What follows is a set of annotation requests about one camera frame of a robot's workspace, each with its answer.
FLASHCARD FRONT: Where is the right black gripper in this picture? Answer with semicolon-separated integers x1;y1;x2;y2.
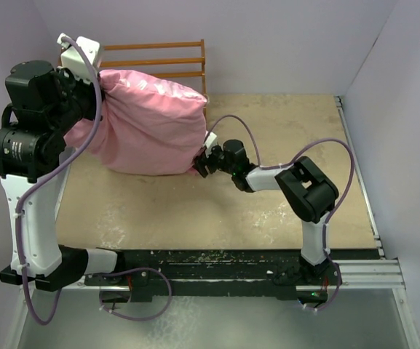
191;144;236;178

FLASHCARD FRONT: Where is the pink pillowcase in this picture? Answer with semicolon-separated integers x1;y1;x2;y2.
87;69;207;176

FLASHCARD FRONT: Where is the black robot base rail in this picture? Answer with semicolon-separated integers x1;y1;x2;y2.
85;249;342;302

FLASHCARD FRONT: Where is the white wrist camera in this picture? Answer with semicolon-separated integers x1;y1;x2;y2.
57;33;103;83
203;132;218;156

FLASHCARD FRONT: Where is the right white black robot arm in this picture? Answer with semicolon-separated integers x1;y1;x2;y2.
193;140;338;284

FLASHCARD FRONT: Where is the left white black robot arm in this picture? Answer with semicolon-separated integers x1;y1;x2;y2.
0;60;127;292

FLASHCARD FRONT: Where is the orange wooden rack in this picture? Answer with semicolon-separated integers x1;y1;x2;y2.
57;39;210;121

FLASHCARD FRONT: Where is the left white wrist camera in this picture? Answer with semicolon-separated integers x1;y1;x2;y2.
57;33;103;83

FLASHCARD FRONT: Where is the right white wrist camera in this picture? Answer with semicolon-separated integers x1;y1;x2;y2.
203;132;218;156

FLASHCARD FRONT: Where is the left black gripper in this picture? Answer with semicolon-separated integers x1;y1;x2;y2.
48;66;104;136

